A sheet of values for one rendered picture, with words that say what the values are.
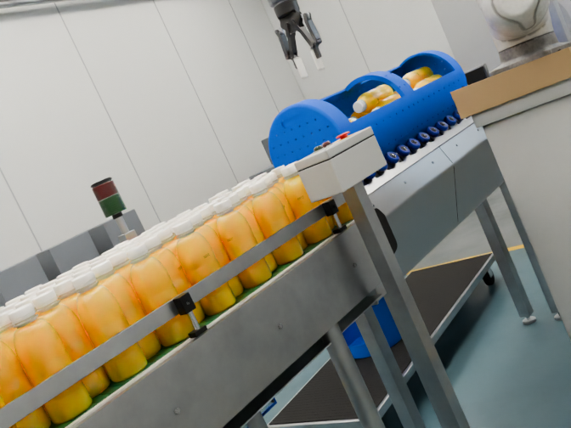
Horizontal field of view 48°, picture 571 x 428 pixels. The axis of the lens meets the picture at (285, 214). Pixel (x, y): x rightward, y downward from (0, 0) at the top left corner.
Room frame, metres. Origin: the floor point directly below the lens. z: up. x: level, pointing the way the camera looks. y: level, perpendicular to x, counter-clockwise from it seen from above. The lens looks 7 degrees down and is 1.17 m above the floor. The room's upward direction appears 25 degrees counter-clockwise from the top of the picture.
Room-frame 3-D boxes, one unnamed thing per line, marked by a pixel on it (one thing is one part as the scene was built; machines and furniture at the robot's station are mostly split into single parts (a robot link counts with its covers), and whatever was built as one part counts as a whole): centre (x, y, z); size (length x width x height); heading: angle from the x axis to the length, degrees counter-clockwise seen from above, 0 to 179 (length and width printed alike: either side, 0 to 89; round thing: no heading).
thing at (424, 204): (2.62, -0.81, 0.79); 2.17 x 0.29 x 0.34; 137
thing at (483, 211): (2.67, -0.76, 0.31); 0.06 x 0.06 x 0.63; 47
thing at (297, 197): (1.56, -0.05, 0.99); 0.07 x 0.07 x 0.19
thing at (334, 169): (1.50, -0.17, 1.05); 0.20 x 0.10 x 0.10; 137
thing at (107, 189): (1.82, 0.43, 1.23); 0.06 x 0.06 x 0.04
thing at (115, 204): (1.82, 0.43, 1.18); 0.06 x 0.06 x 0.05
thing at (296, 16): (2.04, -0.26, 1.48); 0.08 x 0.07 x 0.09; 47
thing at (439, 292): (2.89, -0.25, 0.07); 1.50 x 0.52 x 0.15; 141
